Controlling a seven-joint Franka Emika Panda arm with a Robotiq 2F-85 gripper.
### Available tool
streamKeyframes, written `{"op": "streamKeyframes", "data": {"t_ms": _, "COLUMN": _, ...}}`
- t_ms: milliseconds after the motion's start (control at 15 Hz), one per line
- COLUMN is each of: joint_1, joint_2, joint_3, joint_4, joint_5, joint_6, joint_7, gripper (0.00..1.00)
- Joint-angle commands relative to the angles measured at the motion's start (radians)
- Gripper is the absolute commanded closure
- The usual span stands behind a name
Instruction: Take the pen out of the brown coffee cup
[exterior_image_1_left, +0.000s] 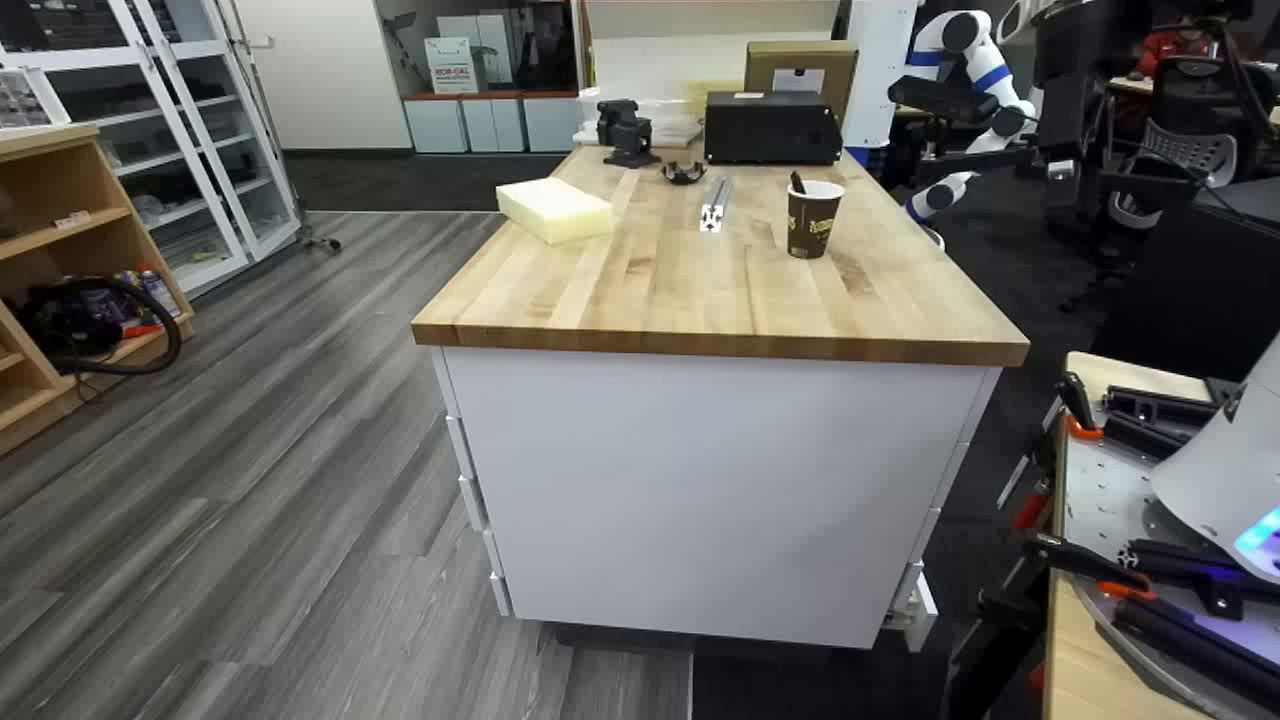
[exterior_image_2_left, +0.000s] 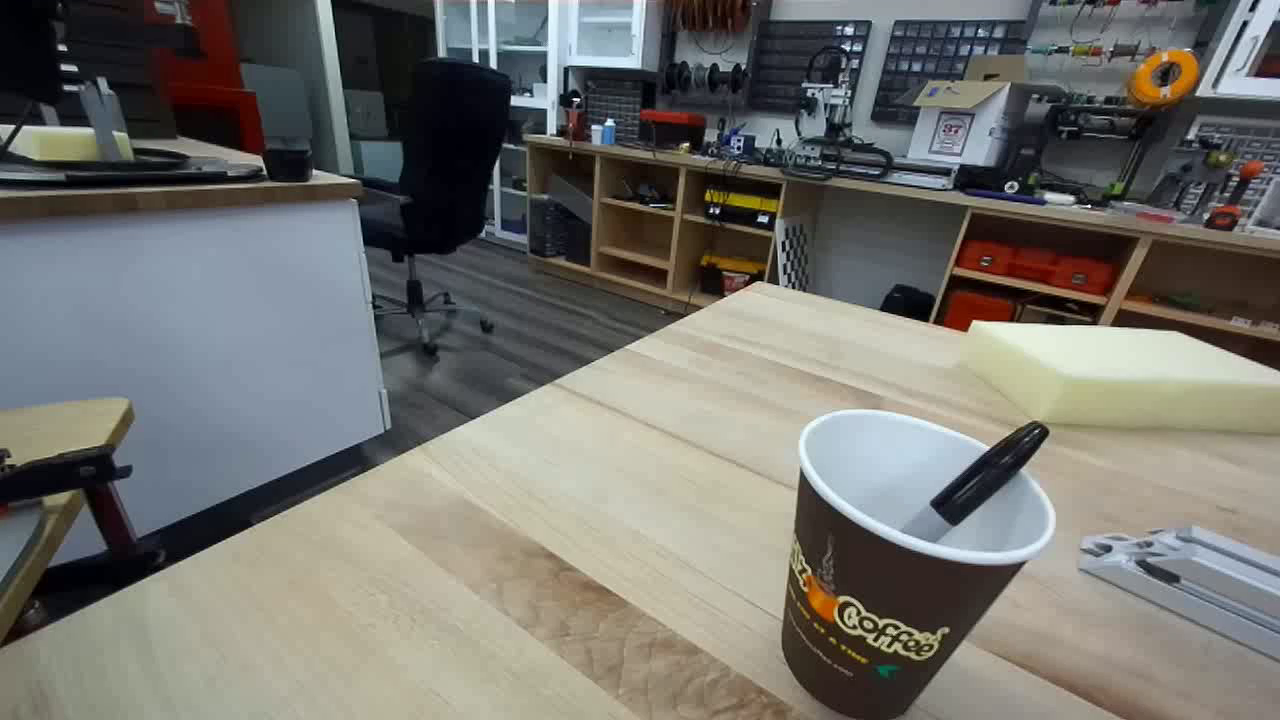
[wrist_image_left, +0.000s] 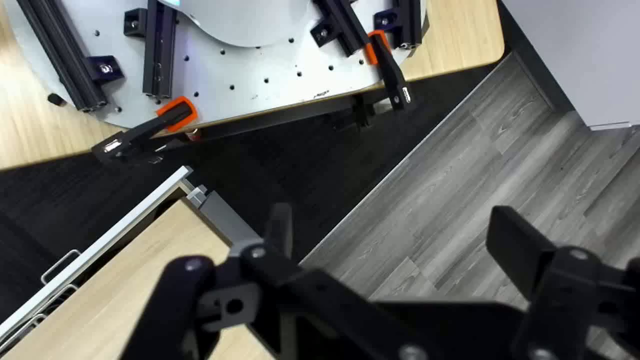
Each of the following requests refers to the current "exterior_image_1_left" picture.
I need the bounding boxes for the yellow foam block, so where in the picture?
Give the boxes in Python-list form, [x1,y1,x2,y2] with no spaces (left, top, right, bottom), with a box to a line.
[492,172,618,249]

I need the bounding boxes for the black box device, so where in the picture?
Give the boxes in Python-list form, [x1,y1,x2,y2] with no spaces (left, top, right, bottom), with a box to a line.
[698,92,848,169]

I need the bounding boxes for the black bar clamp orange trigger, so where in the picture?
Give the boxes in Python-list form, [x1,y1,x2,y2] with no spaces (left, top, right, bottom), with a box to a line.
[1033,527,1280,625]

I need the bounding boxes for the wooden workbench with tools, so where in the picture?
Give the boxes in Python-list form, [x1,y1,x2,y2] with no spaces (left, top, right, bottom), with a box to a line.
[1038,348,1280,720]

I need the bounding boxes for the grey sheet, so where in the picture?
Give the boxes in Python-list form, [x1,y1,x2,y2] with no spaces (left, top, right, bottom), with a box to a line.
[1148,333,1280,592]

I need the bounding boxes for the aluminium extrusion bar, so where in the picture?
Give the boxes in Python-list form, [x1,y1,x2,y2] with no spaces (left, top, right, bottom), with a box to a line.
[694,172,736,240]

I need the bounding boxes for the white sign card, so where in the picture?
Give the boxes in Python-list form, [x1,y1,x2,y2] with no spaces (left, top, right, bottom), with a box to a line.
[419,34,483,95]

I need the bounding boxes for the white table cabinet base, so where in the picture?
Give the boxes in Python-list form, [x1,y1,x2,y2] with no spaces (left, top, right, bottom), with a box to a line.
[433,342,1009,655]

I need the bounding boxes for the white glass door cabinet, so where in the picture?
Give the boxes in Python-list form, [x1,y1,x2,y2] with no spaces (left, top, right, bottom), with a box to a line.
[0,0,302,299]

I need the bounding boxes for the black bag with cable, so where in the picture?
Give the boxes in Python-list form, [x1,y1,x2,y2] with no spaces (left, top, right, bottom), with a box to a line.
[8,274,188,381]

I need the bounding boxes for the low white cabinet row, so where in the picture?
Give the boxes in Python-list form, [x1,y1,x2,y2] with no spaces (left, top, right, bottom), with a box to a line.
[395,87,591,160]

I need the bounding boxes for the wooden shelf unit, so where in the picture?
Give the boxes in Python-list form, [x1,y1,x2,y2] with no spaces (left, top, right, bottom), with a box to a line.
[0,121,200,462]

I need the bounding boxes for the white blue robot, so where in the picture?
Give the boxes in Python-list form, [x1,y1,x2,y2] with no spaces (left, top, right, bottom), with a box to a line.
[885,4,1047,220]

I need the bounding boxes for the brown paper coffee cup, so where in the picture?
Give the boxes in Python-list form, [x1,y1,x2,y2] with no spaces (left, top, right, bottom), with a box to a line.
[785,176,848,266]

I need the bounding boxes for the cardboard box with label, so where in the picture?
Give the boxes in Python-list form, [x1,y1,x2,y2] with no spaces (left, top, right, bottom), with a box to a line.
[740,36,864,121]

